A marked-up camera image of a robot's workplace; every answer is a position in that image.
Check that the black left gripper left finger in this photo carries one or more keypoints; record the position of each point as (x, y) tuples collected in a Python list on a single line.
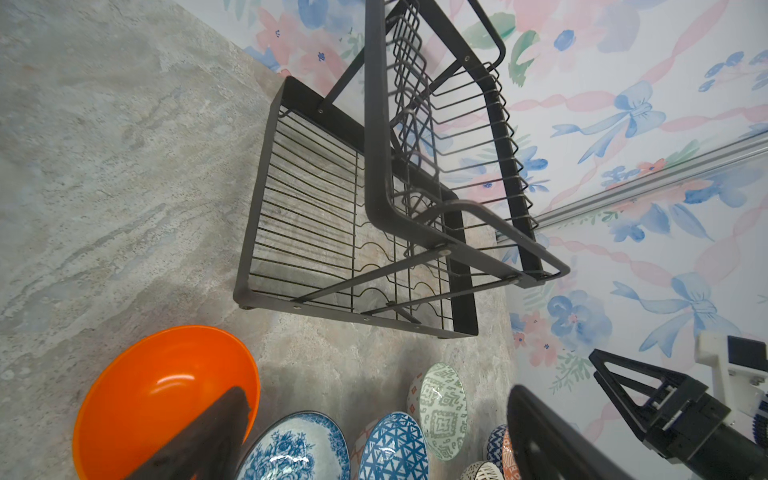
[(208, 448)]

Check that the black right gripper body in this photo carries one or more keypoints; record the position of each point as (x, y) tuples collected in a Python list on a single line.
[(691, 429)]

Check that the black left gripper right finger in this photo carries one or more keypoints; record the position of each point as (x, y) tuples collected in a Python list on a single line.
[(547, 447)]

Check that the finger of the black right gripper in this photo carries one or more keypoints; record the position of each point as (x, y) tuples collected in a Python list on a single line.
[(646, 396)]

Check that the orange plastic bowl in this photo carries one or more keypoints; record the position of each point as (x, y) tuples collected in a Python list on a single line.
[(152, 391)]

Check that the green patterned ceramic bowl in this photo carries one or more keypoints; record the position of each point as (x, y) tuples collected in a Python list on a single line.
[(437, 400)]

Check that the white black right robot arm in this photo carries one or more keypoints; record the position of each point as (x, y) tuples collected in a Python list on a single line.
[(739, 376)]

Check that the red patterned ceramic bowl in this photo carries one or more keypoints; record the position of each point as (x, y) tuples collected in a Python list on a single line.
[(499, 451)]

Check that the white brown lattice bowl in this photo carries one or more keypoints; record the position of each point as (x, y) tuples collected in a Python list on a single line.
[(482, 470)]

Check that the blue floral ceramic bowl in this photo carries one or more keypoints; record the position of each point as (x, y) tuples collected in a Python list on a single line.
[(302, 445)]

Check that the blue geometric patterned bowl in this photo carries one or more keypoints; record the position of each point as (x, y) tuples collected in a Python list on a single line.
[(395, 449)]

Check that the black wire dish rack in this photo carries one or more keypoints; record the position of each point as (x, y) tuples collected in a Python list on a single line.
[(399, 195)]

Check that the right aluminium corner post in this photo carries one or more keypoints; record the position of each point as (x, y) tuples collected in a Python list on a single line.
[(745, 149)]

